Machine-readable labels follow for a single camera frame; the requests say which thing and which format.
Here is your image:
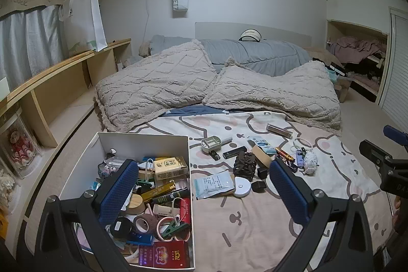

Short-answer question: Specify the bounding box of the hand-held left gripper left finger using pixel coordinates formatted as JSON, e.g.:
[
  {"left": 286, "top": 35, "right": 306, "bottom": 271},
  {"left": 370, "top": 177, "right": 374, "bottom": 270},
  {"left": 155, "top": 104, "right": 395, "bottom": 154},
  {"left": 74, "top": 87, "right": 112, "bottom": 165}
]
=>
[{"left": 33, "top": 159, "right": 140, "bottom": 272}]

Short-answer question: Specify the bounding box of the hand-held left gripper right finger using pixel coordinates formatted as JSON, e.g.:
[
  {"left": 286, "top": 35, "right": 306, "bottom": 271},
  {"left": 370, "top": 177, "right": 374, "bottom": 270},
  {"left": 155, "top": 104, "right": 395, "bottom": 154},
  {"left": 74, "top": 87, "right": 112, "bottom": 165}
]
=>
[{"left": 270, "top": 157, "right": 376, "bottom": 272}]

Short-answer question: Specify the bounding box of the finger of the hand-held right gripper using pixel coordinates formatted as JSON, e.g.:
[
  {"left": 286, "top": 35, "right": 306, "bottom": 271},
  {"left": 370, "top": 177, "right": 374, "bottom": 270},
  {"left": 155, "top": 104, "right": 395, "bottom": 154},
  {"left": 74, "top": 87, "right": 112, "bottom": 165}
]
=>
[
  {"left": 383, "top": 125, "right": 408, "bottom": 147},
  {"left": 359, "top": 140, "right": 395, "bottom": 167}
]

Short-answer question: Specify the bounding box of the orange yellow lighter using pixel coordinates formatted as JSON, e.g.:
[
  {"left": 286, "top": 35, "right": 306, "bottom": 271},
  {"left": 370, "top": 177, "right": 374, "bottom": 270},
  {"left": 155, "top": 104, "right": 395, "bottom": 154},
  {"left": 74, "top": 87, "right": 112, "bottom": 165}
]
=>
[{"left": 275, "top": 147, "right": 296, "bottom": 162}]

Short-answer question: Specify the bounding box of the white storage box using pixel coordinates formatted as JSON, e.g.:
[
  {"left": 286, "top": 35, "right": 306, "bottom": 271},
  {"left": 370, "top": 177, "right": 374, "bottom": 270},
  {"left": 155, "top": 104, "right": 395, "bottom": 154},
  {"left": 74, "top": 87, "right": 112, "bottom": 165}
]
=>
[{"left": 59, "top": 132, "right": 196, "bottom": 270}]

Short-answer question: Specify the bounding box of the white cord ring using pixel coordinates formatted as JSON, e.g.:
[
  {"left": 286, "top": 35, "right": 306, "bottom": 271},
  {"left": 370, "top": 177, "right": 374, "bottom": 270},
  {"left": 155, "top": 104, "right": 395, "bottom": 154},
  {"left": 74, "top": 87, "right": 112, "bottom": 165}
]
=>
[{"left": 290, "top": 137, "right": 315, "bottom": 154}]

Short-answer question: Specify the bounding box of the round wooden lid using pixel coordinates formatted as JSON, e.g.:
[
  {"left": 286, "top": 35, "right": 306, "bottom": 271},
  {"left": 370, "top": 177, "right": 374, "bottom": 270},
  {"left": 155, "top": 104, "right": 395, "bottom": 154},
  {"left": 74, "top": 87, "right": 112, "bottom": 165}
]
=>
[{"left": 129, "top": 193, "right": 151, "bottom": 216}]

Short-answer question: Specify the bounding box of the black round jar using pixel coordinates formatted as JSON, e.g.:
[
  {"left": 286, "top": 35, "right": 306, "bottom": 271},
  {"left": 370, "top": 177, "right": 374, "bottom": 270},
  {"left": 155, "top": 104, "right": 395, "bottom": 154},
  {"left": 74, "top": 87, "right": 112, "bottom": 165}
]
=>
[{"left": 110, "top": 217, "right": 133, "bottom": 239}]

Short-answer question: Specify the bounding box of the brown tape roll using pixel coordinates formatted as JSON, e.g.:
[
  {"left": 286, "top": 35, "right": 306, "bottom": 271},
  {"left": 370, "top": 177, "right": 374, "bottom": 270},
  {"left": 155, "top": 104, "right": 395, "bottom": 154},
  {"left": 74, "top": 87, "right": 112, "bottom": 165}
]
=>
[{"left": 133, "top": 214, "right": 159, "bottom": 235}]

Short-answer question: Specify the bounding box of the bear printed blanket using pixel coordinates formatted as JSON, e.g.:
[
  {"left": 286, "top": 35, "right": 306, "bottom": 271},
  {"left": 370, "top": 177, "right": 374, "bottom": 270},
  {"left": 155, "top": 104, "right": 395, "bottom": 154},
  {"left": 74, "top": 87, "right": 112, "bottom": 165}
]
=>
[{"left": 127, "top": 111, "right": 393, "bottom": 272}]

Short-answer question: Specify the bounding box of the white round tape measure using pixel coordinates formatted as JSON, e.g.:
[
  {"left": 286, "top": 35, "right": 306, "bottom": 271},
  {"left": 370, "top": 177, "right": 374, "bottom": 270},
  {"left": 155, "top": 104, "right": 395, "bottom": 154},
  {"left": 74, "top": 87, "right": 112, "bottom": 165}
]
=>
[{"left": 234, "top": 176, "right": 252, "bottom": 197}]

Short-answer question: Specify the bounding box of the black tube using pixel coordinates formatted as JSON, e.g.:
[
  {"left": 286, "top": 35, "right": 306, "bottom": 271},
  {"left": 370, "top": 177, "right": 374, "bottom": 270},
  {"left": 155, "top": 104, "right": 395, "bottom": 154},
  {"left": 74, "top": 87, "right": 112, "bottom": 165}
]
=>
[{"left": 153, "top": 188, "right": 189, "bottom": 204}]

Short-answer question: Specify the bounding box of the pink tape roll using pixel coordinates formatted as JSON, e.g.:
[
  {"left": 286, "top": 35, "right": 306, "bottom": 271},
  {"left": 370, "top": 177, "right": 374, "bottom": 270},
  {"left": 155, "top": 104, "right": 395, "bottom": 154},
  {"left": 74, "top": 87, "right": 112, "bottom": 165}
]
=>
[{"left": 156, "top": 217, "right": 180, "bottom": 241}]

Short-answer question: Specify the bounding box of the yellow card box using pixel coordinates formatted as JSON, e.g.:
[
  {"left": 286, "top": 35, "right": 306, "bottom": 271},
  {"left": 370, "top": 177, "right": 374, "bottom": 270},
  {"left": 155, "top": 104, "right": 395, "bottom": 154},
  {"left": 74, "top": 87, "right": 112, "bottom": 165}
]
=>
[{"left": 154, "top": 157, "right": 189, "bottom": 181}]

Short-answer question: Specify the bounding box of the blue white packet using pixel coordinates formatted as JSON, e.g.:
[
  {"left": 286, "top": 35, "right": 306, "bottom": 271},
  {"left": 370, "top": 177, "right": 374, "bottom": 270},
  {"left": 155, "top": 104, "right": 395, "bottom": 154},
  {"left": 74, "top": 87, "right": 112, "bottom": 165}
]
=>
[{"left": 247, "top": 135, "right": 278, "bottom": 155}]

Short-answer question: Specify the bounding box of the brown clear tube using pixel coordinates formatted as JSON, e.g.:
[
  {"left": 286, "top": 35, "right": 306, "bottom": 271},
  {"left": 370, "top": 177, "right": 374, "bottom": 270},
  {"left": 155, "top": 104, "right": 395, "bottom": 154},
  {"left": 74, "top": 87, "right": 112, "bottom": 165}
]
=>
[{"left": 266, "top": 123, "right": 293, "bottom": 139}]

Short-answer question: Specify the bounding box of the white louvre door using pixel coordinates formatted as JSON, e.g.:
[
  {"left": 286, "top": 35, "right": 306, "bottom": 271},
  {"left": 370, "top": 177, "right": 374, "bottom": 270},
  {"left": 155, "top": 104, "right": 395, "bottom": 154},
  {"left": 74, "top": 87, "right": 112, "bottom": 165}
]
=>
[{"left": 379, "top": 6, "right": 408, "bottom": 134}]

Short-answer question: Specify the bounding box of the green plastic clip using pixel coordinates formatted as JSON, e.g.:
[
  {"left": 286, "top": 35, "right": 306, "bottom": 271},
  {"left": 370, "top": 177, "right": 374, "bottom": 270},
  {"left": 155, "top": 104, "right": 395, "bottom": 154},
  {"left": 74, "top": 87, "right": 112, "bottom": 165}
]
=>
[{"left": 161, "top": 220, "right": 189, "bottom": 239}]

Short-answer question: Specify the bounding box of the black rectangular bar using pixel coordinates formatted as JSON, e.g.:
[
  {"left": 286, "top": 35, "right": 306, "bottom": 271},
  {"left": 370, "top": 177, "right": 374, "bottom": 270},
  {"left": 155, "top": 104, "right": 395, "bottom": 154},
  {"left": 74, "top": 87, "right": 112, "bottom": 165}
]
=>
[{"left": 222, "top": 146, "right": 248, "bottom": 160}]

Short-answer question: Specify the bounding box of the cardboard box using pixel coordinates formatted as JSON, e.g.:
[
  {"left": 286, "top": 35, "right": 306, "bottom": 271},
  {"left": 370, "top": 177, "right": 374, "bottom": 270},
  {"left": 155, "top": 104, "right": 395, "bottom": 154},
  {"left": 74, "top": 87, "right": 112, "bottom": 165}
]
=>
[{"left": 331, "top": 80, "right": 352, "bottom": 103}]

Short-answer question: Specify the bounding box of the face mask packet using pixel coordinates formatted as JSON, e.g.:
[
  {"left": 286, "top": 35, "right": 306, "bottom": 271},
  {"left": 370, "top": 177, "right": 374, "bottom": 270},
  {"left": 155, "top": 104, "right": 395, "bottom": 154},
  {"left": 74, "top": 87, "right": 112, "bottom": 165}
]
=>
[{"left": 193, "top": 171, "right": 237, "bottom": 200}]

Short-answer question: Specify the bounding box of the red flat box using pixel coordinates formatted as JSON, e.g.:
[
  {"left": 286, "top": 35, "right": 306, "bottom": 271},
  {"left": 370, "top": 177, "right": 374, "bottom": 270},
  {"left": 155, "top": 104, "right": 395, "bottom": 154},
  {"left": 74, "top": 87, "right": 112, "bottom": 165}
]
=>
[{"left": 153, "top": 240, "right": 192, "bottom": 269}]

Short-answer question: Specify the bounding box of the white digital device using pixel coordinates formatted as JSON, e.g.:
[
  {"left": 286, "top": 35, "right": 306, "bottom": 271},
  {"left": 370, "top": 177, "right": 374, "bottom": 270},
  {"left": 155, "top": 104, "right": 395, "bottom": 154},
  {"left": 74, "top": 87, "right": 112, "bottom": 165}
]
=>
[{"left": 201, "top": 136, "right": 222, "bottom": 154}]

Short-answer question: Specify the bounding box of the pile of clothes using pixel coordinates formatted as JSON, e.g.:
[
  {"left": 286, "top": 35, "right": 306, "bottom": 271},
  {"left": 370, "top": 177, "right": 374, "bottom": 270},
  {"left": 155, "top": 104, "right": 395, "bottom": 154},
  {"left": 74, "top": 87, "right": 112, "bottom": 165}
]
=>
[{"left": 329, "top": 37, "right": 388, "bottom": 100}]

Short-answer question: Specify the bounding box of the blue bedsheet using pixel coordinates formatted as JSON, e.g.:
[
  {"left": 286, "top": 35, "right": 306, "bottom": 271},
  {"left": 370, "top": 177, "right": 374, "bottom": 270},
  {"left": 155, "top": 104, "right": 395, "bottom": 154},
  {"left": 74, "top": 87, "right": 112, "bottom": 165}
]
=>
[{"left": 159, "top": 105, "right": 225, "bottom": 117}]

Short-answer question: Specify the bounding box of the doll in clear case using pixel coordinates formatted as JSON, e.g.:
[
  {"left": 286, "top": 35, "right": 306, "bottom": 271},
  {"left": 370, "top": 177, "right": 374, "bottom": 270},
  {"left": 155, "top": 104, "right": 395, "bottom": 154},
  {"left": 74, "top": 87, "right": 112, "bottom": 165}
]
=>
[{"left": 0, "top": 114, "right": 43, "bottom": 179}]

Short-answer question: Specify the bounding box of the wooden shelf unit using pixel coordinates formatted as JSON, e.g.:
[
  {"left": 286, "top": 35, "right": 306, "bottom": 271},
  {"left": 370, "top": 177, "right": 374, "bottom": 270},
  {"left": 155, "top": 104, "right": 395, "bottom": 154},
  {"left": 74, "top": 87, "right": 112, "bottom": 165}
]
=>
[{"left": 0, "top": 38, "right": 132, "bottom": 148}]

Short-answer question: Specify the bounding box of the grey pillow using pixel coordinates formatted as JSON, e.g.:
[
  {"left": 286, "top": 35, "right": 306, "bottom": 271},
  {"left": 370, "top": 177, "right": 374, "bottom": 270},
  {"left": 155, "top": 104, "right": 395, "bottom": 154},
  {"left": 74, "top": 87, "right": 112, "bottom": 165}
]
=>
[{"left": 149, "top": 34, "right": 311, "bottom": 77}]

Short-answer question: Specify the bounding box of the beige plush toy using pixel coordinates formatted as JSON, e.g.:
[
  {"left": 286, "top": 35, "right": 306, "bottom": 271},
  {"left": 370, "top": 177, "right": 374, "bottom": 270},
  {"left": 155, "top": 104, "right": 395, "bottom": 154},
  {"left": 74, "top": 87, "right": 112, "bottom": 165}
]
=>
[{"left": 138, "top": 41, "right": 152, "bottom": 58}]

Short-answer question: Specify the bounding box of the white cap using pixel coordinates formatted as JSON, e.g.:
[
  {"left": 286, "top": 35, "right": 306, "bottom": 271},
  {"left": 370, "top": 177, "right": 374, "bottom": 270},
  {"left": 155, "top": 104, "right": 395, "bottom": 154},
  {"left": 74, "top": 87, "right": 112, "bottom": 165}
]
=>
[{"left": 239, "top": 29, "right": 262, "bottom": 43}]

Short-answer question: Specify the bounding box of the white tote bag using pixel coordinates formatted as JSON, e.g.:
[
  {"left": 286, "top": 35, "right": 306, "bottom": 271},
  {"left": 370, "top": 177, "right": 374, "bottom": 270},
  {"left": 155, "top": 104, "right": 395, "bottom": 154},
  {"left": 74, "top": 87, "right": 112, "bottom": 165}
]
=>
[{"left": 58, "top": 0, "right": 108, "bottom": 53}]

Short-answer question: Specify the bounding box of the grey curtain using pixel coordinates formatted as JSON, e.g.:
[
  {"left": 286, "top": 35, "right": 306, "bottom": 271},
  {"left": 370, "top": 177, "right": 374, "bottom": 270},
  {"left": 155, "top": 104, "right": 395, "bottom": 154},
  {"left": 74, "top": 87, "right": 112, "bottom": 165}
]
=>
[{"left": 0, "top": 4, "right": 69, "bottom": 91}]

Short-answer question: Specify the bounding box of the grey headboard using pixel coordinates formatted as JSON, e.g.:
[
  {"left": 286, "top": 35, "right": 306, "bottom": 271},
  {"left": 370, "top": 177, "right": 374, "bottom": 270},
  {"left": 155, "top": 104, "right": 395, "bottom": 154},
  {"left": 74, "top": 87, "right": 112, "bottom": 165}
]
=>
[{"left": 194, "top": 21, "right": 312, "bottom": 47}]

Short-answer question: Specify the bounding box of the black cable bundle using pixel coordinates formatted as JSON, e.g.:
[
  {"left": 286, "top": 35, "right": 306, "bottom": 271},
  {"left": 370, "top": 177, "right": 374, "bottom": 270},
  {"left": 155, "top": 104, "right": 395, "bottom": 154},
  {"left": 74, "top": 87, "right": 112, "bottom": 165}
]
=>
[{"left": 232, "top": 151, "right": 257, "bottom": 181}]

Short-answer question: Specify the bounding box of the white wall cable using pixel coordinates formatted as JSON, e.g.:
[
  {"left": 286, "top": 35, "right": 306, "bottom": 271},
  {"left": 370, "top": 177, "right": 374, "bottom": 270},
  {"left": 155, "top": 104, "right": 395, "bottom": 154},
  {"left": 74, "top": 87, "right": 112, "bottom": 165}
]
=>
[{"left": 140, "top": 0, "right": 152, "bottom": 45}]

